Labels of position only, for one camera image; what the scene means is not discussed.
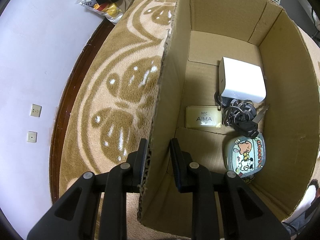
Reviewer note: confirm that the key bunch with black fob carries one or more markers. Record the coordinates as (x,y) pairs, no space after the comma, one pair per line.
(246,127)

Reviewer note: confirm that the plastic bag of snacks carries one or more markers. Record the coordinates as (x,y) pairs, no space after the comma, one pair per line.
(110,10)

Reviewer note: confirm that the dark wooden bed frame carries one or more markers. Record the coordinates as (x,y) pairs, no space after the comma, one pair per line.
(62,115)

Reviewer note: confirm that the cartoon printed earbuds case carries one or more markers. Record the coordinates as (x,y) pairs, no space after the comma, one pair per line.
(245,157)

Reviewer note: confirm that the cardboard box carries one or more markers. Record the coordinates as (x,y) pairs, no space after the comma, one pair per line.
(207,155)

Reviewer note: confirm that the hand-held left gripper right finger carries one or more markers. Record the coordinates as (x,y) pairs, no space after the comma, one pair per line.
(176,170)

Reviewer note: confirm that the plain white wall socket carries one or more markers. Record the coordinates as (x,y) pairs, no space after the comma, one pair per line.
(32,137)

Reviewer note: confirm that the white wall socket with holes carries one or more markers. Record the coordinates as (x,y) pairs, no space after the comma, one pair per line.
(36,110)

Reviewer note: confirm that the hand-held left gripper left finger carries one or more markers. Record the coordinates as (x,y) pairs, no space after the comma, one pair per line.
(137,165)

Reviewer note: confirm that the white square box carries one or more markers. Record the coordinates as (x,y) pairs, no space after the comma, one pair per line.
(242,80)

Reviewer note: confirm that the beige plastic card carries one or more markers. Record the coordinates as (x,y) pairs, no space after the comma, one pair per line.
(202,117)

